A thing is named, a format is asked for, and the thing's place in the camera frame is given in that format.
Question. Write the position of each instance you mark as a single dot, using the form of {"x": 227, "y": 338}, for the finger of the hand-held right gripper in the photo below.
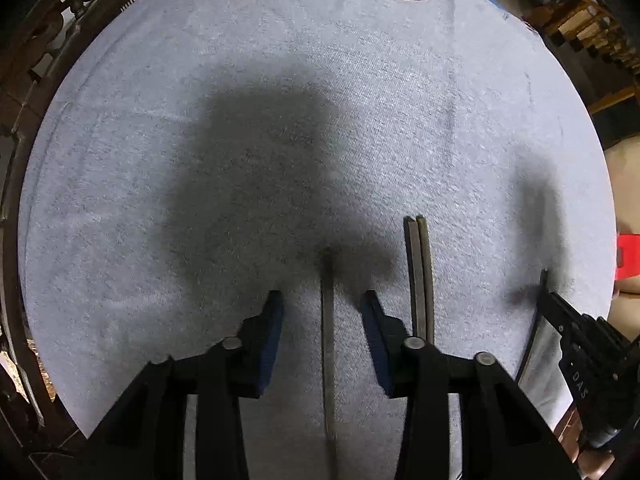
{"x": 557, "y": 307}

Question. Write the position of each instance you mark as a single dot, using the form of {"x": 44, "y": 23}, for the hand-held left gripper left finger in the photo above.
{"x": 272, "y": 340}

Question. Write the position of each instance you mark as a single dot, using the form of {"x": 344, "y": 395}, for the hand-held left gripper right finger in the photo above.
{"x": 375, "y": 340}

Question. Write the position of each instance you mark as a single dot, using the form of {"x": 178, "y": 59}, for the red plastic child chair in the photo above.
{"x": 630, "y": 257}

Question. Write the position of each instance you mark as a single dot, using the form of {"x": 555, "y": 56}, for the beige sofa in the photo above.
{"x": 625, "y": 185}

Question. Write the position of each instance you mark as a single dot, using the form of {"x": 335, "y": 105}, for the wooden stair railing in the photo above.
{"x": 575, "y": 20}

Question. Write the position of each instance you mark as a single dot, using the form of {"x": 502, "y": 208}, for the carved wooden sideboard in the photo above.
{"x": 30, "y": 35}

